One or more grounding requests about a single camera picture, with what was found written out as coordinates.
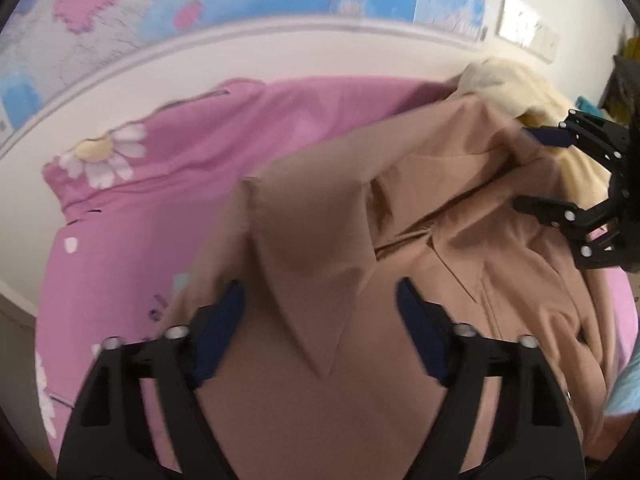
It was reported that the white wall socket panel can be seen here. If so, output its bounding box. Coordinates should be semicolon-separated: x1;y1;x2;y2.
497;0;561;64

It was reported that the cream yellow garment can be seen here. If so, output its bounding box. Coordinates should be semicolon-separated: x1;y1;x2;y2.
451;58;611;209

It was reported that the pink daisy bed sheet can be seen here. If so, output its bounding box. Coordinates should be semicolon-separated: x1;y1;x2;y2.
36;78;638;448

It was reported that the colourful wall map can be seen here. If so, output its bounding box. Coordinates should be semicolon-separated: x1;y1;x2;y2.
1;0;486;136

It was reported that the turquoise patterned cloth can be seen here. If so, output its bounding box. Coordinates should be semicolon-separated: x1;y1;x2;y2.
575;96;605;118

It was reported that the black bag in background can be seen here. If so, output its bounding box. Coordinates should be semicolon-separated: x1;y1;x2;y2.
601;55;639;126

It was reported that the tan brown coat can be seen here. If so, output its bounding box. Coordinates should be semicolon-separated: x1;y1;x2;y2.
164;96;620;479

